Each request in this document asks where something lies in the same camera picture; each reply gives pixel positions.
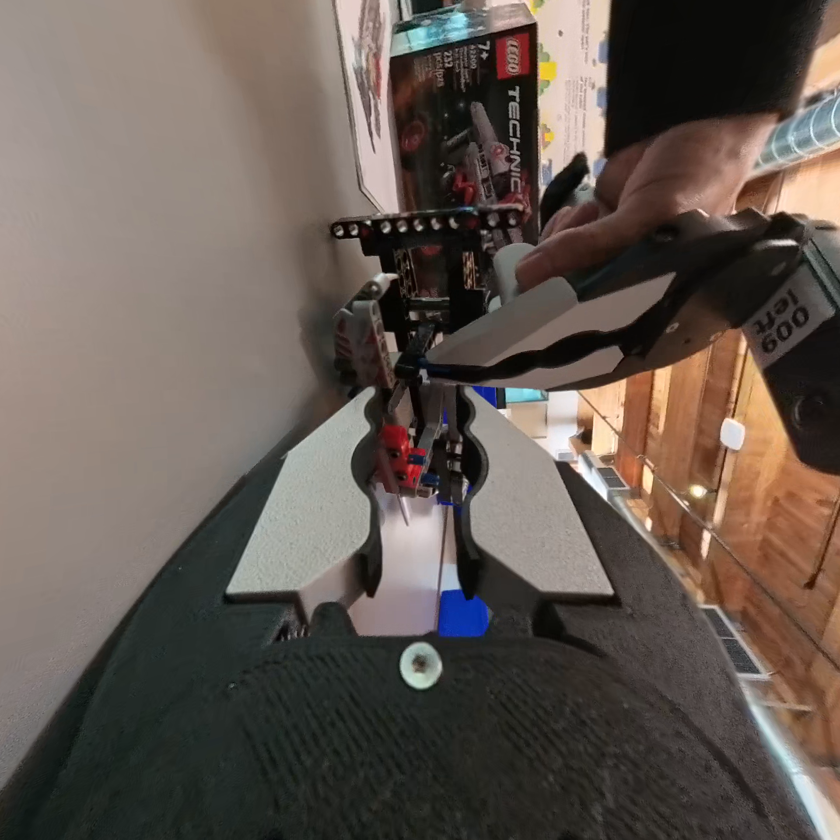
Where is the white instruction booklet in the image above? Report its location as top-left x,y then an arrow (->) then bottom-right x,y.
331,0 -> 411,214

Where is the person's left forearm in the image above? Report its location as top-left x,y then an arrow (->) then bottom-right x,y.
604,0 -> 829,158

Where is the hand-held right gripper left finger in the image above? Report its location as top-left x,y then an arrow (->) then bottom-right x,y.
225,386 -> 385,623

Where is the toy brick vehicle model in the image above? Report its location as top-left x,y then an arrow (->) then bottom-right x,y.
328,205 -> 526,526

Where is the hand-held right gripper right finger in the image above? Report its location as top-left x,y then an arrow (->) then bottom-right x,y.
453,386 -> 616,602

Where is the black toy set box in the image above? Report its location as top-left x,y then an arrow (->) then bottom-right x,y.
387,0 -> 543,263

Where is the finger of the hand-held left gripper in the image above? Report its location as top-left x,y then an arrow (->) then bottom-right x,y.
427,346 -> 636,392
423,272 -> 678,376

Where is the white wall poster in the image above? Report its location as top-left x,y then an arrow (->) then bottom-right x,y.
538,0 -> 614,198

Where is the ceiling vent grille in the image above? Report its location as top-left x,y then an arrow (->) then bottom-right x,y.
699,604 -> 769,680

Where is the blue storage bin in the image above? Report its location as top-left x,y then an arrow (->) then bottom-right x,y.
436,587 -> 492,639

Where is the person's left hand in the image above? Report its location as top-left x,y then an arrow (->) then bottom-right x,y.
514,113 -> 783,288

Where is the silver ventilation duct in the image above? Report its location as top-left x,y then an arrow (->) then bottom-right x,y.
751,88 -> 840,175

